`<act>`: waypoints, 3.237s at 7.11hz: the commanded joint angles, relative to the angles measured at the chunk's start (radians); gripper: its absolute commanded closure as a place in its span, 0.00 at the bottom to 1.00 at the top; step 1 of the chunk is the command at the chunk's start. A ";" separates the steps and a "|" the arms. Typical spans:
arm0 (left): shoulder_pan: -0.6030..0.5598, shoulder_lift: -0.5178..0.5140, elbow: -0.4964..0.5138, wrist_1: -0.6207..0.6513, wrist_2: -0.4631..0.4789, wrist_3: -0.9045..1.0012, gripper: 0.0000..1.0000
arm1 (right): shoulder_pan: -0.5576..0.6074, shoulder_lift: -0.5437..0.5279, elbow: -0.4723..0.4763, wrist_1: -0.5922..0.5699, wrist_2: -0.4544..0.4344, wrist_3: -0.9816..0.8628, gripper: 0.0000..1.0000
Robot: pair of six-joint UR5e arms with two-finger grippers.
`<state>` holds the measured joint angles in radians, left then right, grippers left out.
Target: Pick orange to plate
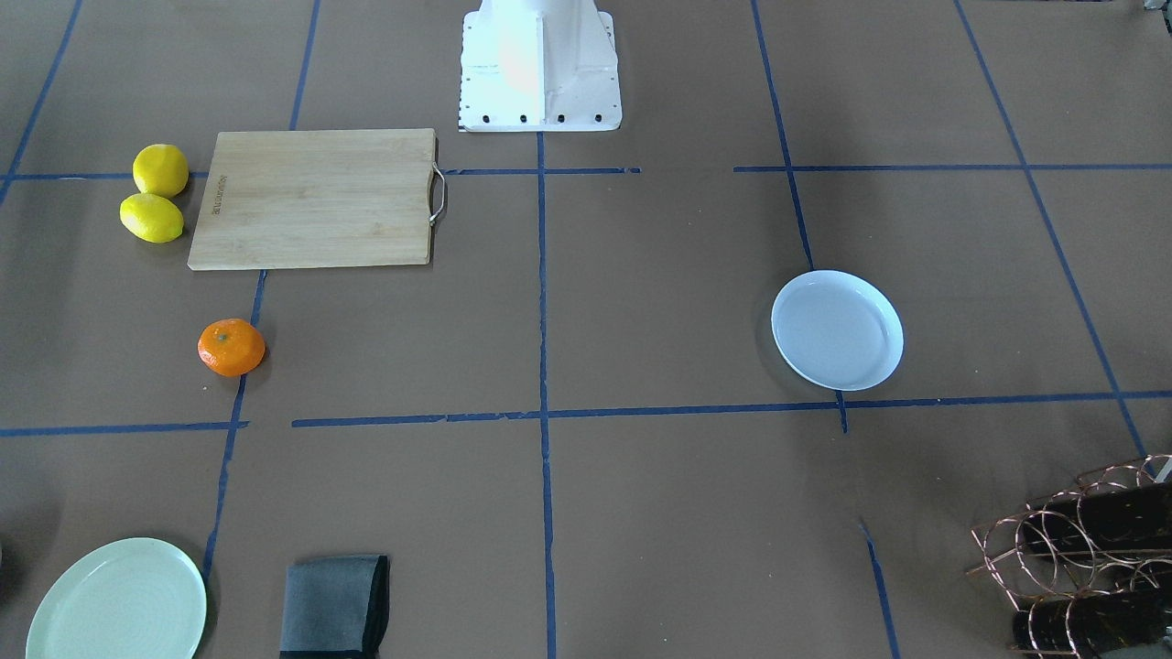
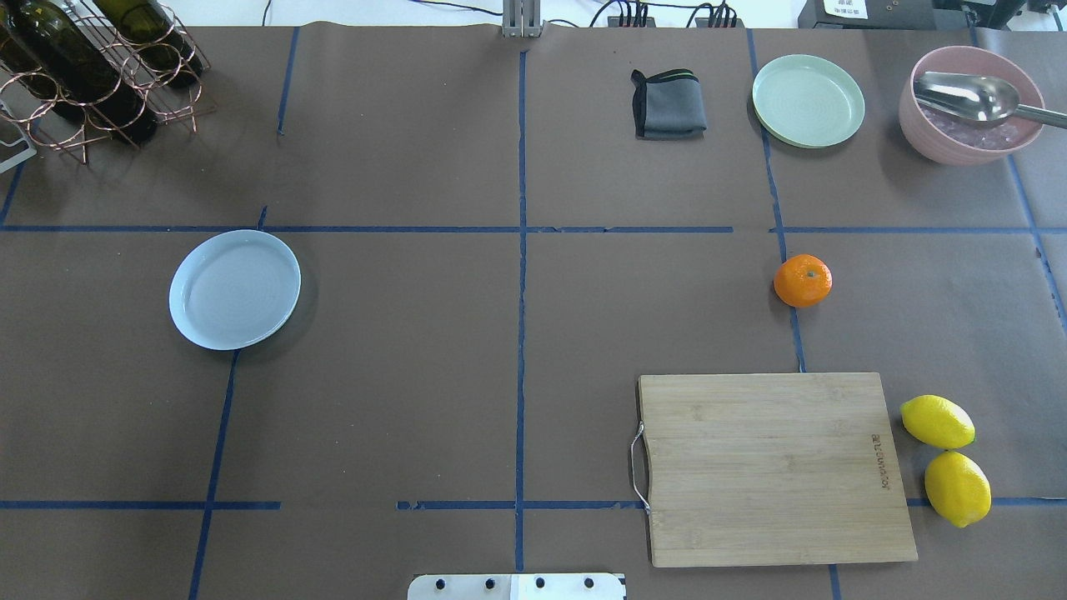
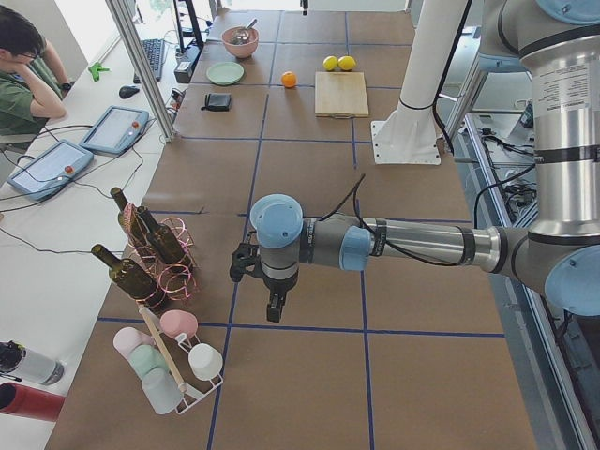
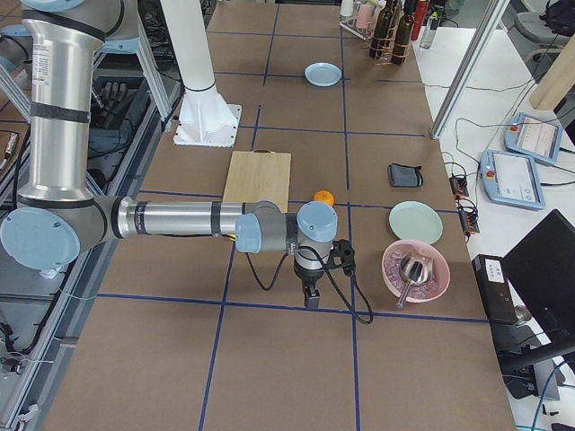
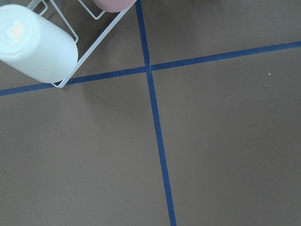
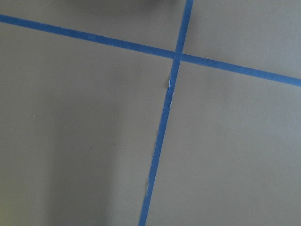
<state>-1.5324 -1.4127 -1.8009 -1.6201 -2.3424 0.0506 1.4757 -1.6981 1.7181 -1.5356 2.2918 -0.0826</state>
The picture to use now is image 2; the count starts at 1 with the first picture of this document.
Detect metal scoop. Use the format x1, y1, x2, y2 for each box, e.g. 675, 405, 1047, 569
912, 72, 1066, 128

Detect copper wire bottle rack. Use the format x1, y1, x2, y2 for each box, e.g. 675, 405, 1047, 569
3, 1, 218, 165

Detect dark wine bottle right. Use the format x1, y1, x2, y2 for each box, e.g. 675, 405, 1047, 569
94, 1, 203, 90

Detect orange fruit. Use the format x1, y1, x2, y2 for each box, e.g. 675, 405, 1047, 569
771, 254, 834, 307

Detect pink bowl with ice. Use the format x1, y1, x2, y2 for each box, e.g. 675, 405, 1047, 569
897, 45, 1045, 165

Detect yellow lemon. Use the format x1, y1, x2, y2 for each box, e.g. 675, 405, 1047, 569
899, 394, 977, 451
924, 451, 992, 528

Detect wooden cutting board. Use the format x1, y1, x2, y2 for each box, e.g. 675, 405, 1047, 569
637, 372, 918, 568

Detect white metal base plate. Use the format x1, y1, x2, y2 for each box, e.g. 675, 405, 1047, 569
407, 571, 628, 599

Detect dark wine bottle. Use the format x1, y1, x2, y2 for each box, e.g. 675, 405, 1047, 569
94, 1, 203, 90
3, 1, 158, 145

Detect light green plate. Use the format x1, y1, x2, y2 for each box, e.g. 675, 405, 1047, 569
751, 54, 866, 149

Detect upper yellow lemon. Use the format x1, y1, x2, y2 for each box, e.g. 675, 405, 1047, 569
899, 394, 977, 451

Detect folded grey cloth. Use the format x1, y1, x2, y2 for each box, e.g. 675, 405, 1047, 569
630, 68, 708, 140

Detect aluminium frame post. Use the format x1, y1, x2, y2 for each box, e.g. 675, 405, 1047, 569
501, 0, 544, 38

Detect lower yellow lemon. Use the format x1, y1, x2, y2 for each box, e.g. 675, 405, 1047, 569
924, 451, 992, 528

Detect dark wine bottle left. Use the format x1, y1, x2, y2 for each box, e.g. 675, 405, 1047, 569
3, 1, 158, 145

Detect light blue plate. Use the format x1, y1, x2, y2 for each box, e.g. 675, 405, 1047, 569
168, 228, 302, 351

